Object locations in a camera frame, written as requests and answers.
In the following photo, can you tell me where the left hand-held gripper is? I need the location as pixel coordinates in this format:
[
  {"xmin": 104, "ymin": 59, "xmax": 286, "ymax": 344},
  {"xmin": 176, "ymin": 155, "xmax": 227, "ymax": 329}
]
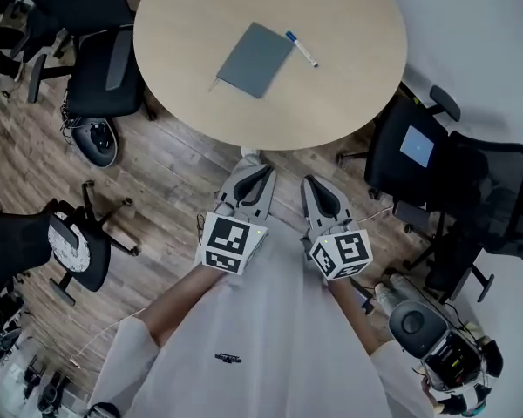
[{"xmin": 194, "ymin": 165, "xmax": 277, "ymax": 276}]

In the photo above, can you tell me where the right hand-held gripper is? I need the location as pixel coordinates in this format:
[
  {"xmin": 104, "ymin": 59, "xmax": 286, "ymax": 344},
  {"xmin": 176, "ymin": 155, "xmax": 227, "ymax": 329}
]
[{"xmin": 300, "ymin": 174, "xmax": 373, "ymax": 281}]

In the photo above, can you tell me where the grey-blue notebook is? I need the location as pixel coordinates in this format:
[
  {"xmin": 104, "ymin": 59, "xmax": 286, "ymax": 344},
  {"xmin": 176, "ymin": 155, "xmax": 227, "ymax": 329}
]
[{"xmin": 207, "ymin": 21, "xmax": 295, "ymax": 100}]

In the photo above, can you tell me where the white marker pen blue cap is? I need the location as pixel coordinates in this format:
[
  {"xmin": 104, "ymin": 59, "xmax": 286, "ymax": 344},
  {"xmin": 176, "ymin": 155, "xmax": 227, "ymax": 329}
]
[{"xmin": 285, "ymin": 30, "xmax": 320, "ymax": 69}]

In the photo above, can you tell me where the person's right forearm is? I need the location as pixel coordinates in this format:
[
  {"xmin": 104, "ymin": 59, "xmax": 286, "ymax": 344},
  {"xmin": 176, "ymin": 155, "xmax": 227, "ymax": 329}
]
[{"xmin": 329, "ymin": 278, "xmax": 396, "ymax": 357}]

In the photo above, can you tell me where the person's left forearm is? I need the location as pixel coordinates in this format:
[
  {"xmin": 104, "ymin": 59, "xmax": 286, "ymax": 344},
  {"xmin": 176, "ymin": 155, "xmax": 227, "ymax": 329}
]
[{"xmin": 139, "ymin": 261, "xmax": 228, "ymax": 348}]

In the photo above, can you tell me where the round beige table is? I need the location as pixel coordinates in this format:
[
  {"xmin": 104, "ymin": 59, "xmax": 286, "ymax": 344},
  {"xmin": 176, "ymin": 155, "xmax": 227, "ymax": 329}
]
[{"xmin": 132, "ymin": 0, "xmax": 409, "ymax": 152}]

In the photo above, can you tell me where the black mesh-back office chair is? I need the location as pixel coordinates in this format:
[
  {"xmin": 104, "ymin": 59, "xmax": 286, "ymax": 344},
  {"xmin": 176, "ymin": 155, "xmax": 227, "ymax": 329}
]
[{"xmin": 335, "ymin": 84, "xmax": 523, "ymax": 305}]

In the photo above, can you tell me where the blue square paper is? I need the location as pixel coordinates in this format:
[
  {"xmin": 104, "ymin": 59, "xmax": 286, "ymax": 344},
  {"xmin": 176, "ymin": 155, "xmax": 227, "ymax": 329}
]
[{"xmin": 399, "ymin": 125, "xmax": 436, "ymax": 168}]

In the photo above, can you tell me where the person's white shirt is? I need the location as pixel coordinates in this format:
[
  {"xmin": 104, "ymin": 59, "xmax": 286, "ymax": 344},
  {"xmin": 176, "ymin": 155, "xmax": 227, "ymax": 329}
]
[{"xmin": 86, "ymin": 218, "xmax": 437, "ymax": 418}]

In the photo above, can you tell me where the grey domed device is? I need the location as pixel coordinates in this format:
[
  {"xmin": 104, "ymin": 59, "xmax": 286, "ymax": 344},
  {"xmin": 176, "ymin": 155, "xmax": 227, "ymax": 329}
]
[{"xmin": 387, "ymin": 300, "xmax": 448, "ymax": 361}]

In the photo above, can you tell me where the grey round device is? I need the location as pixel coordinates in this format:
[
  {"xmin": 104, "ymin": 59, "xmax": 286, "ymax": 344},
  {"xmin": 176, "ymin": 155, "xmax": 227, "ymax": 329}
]
[{"xmin": 71, "ymin": 116, "xmax": 119, "ymax": 169}]

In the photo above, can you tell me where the black chair with patterned cushion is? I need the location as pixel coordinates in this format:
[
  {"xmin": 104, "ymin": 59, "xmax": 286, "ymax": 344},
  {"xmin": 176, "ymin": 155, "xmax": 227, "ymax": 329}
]
[{"xmin": 0, "ymin": 179, "xmax": 141, "ymax": 308}]

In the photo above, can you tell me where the black cable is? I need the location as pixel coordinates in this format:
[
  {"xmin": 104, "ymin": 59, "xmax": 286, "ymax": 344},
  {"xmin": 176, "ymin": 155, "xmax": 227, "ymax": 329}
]
[{"xmin": 194, "ymin": 212, "xmax": 208, "ymax": 246}]

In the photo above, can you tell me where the thin white floor cable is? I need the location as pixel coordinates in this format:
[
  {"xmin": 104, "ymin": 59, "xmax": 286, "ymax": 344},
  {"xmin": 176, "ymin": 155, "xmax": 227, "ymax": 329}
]
[{"xmin": 69, "ymin": 307, "xmax": 146, "ymax": 361}]

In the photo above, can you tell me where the black equipment box with cables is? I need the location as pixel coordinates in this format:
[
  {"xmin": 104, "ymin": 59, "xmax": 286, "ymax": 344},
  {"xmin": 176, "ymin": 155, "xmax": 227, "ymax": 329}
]
[{"xmin": 418, "ymin": 328, "xmax": 505, "ymax": 417}]

